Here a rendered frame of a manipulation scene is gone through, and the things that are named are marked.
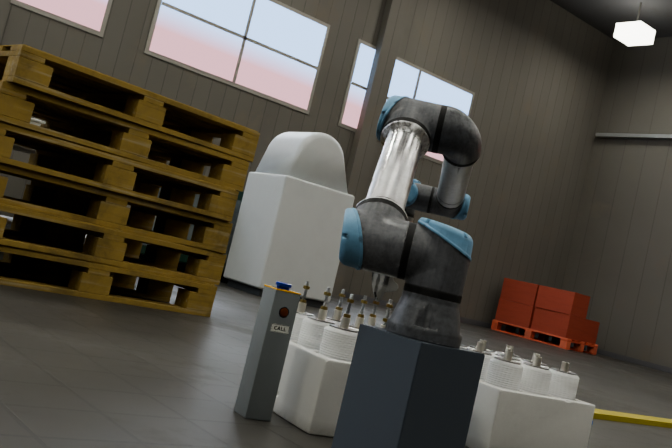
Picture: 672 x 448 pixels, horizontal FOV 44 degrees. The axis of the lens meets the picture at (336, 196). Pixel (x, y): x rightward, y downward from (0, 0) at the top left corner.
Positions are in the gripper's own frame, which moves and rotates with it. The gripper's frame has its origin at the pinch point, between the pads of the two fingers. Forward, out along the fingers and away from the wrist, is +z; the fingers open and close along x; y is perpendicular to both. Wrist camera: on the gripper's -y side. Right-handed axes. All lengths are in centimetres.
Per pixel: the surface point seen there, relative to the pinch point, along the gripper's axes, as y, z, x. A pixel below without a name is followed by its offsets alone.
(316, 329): -25.2, 11.3, -16.8
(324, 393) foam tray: -27.5, 24.3, -32.7
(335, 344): -25.1, 13.0, -28.2
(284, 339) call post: -37.2, 14.4, -24.6
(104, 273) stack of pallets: -37, 22, 174
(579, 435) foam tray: 61, 26, -28
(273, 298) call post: -42.6, 5.4, -24.6
